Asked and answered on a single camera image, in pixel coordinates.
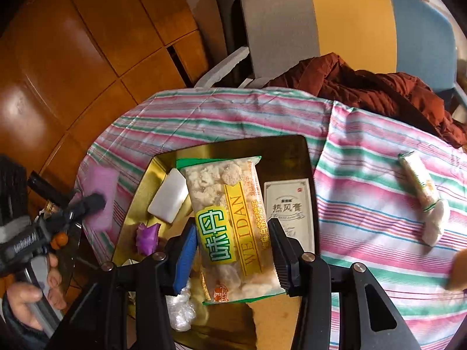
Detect grey yellow blue chair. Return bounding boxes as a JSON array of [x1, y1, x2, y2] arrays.
[[193, 0, 467, 117]]

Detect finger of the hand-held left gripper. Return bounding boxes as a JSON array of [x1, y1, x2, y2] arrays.
[[54, 193, 107, 227], [28, 171, 76, 205]]

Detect red-brown quilted jacket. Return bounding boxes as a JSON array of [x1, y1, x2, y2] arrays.
[[264, 53, 467, 149]]

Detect clear plastic bag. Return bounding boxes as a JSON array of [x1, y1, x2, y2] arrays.
[[166, 279, 198, 332]]

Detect small purple item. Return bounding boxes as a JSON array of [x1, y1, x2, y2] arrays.
[[134, 222, 161, 256]]

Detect person's left hand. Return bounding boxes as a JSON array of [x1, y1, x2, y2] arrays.
[[6, 254, 69, 332]]

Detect pink sponge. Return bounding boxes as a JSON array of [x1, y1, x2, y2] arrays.
[[83, 166, 120, 231]]

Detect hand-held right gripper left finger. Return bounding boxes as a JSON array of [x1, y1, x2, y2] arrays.
[[51, 217, 198, 350]]

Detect white rectangular block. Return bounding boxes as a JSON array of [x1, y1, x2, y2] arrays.
[[147, 168, 189, 224]]

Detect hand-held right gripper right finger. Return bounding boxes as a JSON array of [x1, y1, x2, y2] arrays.
[[267, 218, 422, 350]]

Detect grey ointment box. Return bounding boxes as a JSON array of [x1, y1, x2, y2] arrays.
[[263, 178, 316, 254]]

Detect striped tablecloth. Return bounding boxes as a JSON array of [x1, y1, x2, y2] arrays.
[[75, 87, 467, 350]]

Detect flat beige sponge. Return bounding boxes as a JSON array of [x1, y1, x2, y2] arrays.
[[243, 293, 303, 350]]

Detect green yellow snack packet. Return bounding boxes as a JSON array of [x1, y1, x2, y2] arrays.
[[176, 154, 287, 305]]

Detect gold metal tray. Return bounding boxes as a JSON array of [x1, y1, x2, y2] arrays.
[[109, 135, 322, 350]]

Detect wooden wardrobe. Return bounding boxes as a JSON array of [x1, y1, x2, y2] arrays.
[[0, 0, 216, 205]]

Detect small wrapped packet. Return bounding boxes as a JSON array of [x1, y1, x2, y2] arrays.
[[398, 150, 444, 213]]

